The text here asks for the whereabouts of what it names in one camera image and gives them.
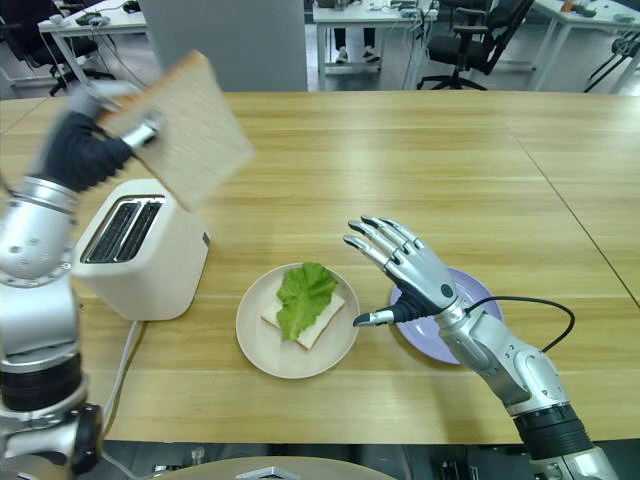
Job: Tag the person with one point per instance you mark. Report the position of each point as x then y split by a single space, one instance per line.
369 47

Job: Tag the beige plate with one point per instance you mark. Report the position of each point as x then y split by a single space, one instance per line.
280 357

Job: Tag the purple plate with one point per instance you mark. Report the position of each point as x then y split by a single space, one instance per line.
425 340

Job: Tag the robot body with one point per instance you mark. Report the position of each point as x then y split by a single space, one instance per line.
280 470

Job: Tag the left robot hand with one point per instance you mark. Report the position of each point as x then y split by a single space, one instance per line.
80 155

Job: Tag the bread slice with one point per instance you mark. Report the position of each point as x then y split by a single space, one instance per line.
320 327
195 140

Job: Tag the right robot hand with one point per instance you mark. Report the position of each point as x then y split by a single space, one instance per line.
422 272

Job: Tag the cream toaster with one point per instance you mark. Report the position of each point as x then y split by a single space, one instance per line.
145 270

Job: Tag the green lettuce leaf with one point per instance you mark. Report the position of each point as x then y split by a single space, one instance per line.
302 300

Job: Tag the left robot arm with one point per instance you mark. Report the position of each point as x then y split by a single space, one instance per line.
35 310

